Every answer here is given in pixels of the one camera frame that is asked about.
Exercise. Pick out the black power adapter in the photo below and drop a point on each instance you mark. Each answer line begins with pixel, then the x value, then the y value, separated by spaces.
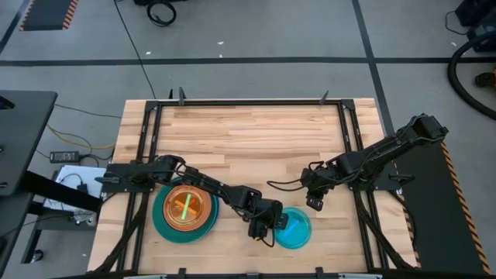
pixel 64 157

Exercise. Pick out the large hazard striped mat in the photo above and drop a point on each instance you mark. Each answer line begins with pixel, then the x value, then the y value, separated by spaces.
pixel 434 224

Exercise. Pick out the white box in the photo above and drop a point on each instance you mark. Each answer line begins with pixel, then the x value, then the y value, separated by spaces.
pixel 69 174

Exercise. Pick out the small hazard striped mat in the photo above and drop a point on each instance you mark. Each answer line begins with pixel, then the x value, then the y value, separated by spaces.
pixel 46 13

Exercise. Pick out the translucent teal plate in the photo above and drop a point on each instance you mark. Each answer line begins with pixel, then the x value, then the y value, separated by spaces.
pixel 296 232

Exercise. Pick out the translucent light green plate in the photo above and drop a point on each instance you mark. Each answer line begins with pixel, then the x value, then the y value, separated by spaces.
pixel 187 201

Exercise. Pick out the black frame clamp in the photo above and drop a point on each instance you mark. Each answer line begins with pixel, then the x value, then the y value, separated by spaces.
pixel 319 272
pixel 181 272
pixel 324 97
pixel 171 94
pixel 181 96

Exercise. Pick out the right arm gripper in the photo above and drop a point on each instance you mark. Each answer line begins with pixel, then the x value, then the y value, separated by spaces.
pixel 314 193

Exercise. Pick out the black equipment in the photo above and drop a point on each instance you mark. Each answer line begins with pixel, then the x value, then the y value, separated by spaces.
pixel 480 11

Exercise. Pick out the black orange shoe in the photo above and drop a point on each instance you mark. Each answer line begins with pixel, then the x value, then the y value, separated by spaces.
pixel 484 80

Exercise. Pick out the translucent red plate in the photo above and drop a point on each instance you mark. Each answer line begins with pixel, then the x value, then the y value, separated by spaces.
pixel 171 224

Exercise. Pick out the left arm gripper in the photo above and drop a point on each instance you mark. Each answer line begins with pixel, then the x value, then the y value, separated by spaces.
pixel 267 217

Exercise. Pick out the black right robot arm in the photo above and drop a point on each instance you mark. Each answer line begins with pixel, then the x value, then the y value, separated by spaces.
pixel 387 146

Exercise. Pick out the black desk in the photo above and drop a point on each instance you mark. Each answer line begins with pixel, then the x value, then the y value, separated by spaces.
pixel 23 135

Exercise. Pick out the black metal table frame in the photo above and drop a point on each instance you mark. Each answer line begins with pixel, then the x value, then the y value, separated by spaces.
pixel 248 102

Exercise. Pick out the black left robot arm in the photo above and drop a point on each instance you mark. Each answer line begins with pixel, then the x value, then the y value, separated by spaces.
pixel 209 184

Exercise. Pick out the large dark green plate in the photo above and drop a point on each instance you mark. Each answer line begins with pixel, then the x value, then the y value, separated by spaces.
pixel 159 224

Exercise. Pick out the translucent orange plate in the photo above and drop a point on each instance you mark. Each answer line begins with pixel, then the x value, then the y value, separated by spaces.
pixel 197 217

